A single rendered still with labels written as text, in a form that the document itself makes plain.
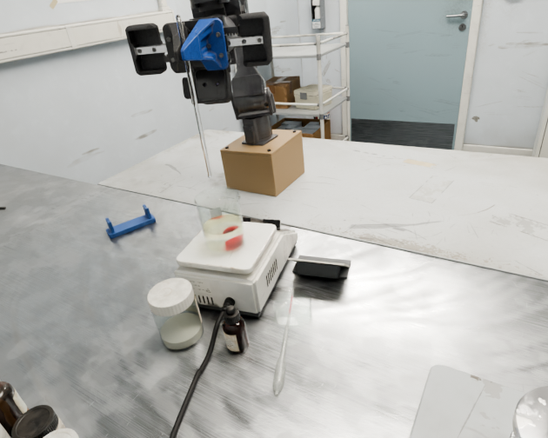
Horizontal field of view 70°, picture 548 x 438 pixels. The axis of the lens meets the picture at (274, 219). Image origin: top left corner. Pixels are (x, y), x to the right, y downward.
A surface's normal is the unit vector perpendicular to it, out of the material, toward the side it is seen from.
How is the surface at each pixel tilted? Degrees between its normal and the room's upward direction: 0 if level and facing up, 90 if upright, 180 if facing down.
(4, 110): 90
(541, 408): 0
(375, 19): 90
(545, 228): 0
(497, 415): 0
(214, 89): 71
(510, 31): 90
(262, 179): 90
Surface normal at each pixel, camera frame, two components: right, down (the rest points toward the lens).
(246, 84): -0.07, 0.40
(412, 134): -0.51, 0.48
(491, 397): -0.11, -0.86
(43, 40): 0.85, 0.18
